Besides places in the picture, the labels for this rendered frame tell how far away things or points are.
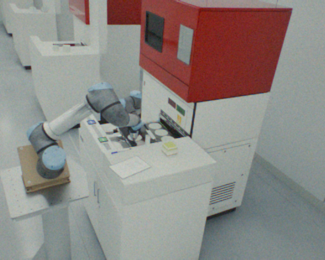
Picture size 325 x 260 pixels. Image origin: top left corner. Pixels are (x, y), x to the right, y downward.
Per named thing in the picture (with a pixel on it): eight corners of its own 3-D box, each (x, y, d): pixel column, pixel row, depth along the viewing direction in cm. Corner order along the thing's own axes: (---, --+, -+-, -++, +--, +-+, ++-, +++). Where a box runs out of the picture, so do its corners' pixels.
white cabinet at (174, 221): (145, 190, 318) (150, 117, 279) (197, 267, 246) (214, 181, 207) (80, 208, 289) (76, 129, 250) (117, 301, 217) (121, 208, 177)
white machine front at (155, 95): (143, 107, 294) (146, 65, 275) (189, 152, 233) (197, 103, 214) (140, 108, 293) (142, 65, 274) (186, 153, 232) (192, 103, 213)
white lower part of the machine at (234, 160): (193, 164, 365) (203, 99, 326) (239, 212, 304) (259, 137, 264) (137, 179, 333) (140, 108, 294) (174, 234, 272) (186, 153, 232)
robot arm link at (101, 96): (32, 156, 169) (116, 102, 158) (18, 132, 170) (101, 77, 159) (46, 154, 181) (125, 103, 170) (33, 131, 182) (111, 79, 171)
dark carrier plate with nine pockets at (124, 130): (158, 121, 256) (158, 121, 256) (179, 142, 230) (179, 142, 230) (117, 128, 240) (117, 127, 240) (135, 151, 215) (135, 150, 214)
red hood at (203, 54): (210, 60, 305) (221, -8, 277) (270, 91, 245) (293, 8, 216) (138, 65, 271) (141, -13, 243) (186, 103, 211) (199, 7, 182)
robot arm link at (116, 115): (129, 121, 158) (147, 123, 207) (117, 102, 159) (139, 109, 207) (109, 133, 159) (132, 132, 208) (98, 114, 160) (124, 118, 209)
